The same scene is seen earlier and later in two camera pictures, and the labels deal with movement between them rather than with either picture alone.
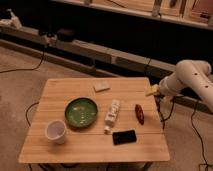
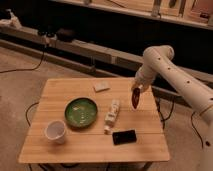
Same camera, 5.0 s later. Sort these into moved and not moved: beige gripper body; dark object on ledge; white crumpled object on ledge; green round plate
Moved: beige gripper body
Not moved: green round plate; white crumpled object on ledge; dark object on ledge
